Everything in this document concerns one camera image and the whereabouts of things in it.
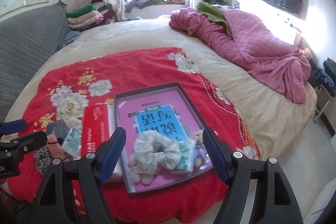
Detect beige bed sheet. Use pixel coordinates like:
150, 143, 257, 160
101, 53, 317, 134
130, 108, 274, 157
6, 18, 317, 159

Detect small teddy bear pink dress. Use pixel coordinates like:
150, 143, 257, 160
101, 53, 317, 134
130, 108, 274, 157
128, 154, 161, 185

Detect dark blue small box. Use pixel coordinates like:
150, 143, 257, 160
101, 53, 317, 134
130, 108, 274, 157
46, 119, 70, 145

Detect dark clothes on stool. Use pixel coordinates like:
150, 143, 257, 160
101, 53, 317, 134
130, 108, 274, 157
308, 58, 335, 97

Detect pink quilted comforter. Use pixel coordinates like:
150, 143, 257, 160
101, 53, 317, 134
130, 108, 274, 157
169, 8, 311, 103

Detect white lace scrunchie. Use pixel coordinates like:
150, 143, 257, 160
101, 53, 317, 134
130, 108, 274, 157
134, 130, 182, 174

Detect grey quilted headboard cover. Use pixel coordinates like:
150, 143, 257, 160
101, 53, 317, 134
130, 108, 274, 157
1, 1, 70, 122

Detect leopard print cloth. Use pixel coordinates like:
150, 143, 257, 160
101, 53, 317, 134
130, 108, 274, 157
34, 146, 54, 175

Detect green blanket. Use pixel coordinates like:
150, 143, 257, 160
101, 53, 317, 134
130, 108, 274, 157
197, 2, 230, 30

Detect shallow box tray pink book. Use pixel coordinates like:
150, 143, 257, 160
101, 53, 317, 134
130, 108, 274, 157
114, 83, 213, 193

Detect red tissue pack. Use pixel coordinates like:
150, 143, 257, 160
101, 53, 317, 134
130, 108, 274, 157
80, 103, 124, 183

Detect stack of folded clothes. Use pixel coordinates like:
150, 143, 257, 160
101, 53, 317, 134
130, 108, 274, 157
67, 0, 118, 31

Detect clothes pile on windowsill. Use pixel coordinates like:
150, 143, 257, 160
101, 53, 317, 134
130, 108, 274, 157
125, 0, 186, 13

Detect cream teddy bear purple dress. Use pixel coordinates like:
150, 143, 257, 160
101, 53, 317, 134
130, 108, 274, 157
193, 130, 210, 168

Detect green white patterned tissue pack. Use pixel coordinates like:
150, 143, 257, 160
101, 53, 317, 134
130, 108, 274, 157
171, 138, 196, 174

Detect red floral blanket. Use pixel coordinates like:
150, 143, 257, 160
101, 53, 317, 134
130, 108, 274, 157
4, 47, 261, 224

